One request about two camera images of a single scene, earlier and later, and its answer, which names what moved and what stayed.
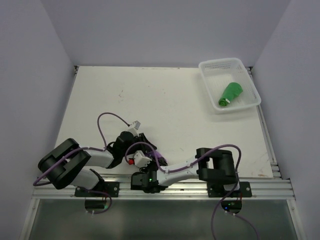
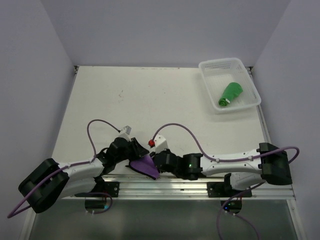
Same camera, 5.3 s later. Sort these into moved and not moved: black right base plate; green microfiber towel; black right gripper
Moved: black right gripper
Not moved: black right base plate; green microfiber towel
